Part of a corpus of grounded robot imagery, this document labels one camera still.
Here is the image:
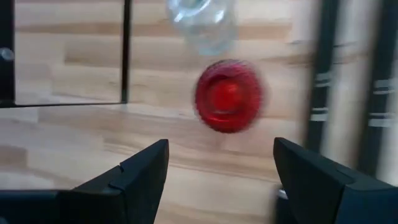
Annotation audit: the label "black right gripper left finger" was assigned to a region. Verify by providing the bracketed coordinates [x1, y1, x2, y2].
[0, 139, 170, 224]

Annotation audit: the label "black aluminium rig frame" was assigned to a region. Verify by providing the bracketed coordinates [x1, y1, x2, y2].
[303, 0, 398, 178]

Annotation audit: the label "wooden shelf black metal legs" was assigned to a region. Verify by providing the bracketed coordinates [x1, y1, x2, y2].
[0, 0, 131, 109]

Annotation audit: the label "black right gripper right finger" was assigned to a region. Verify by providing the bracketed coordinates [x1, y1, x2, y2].
[273, 138, 398, 224]

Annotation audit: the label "clear square glass jar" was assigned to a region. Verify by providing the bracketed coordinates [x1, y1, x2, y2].
[164, 0, 239, 57]

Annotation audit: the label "red tall ribbed bottle vase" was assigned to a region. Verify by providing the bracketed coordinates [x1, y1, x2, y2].
[193, 58, 265, 134]

